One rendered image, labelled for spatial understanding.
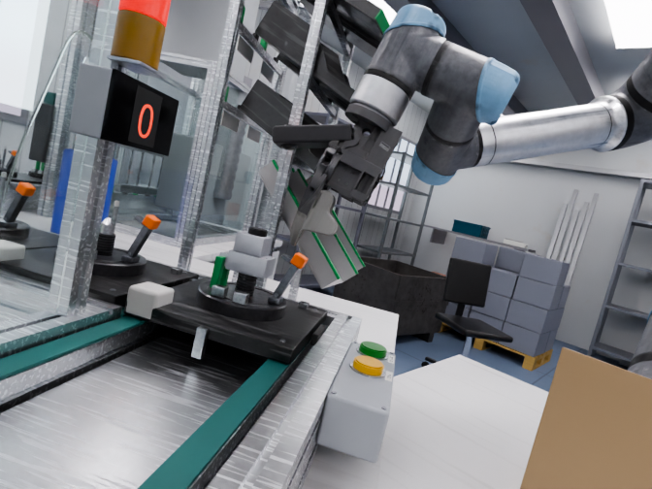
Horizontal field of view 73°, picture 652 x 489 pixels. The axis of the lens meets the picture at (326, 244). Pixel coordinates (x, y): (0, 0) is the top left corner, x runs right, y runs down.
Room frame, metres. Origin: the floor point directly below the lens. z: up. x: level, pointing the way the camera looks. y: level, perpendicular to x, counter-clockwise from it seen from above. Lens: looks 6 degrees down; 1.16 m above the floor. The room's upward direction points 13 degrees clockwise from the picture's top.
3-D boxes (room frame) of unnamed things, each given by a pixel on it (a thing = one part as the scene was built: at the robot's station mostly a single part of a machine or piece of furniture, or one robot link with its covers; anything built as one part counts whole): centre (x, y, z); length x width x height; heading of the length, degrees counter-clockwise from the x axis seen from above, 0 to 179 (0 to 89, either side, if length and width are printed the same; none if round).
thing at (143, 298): (0.59, 0.22, 0.97); 0.05 x 0.05 x 0.04; 80
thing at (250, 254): (0.67, 0.12, 1.06); 0.08 x 0.04 x 0.07; 80
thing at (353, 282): (4.35, -0.76, 0.33); 0.97 x 0.80 x 0.67; 138
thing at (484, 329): (3.32, -1.23, 0.47); 0.60 x 0.60 x 0.94
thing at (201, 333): (0.55, 0.13, 0.95); 0.01 x 0.01 x 0.04; 80
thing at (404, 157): (6.47, -0.89, 1.00); 1.04 x 0.46 x 2.00; 142
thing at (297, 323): (0.67, 0.11, 0.96); 0.24 x 0.24 x 0.02; 80
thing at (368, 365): (0.55, -0.09, 0.96); 0.04 x 0.04 x 0.02
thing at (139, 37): (0.50, 0.26, 1.29); 0.05 x 0.05 x 0.05
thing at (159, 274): (0.72, 0.36, 1.01); 0.24 x 0.24 x 0.13; 80
